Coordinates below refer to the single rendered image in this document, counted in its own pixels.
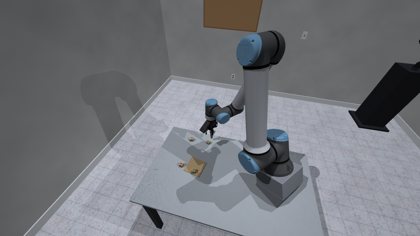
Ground tan flat mat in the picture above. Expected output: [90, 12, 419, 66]
[184, 157, 206, 177]

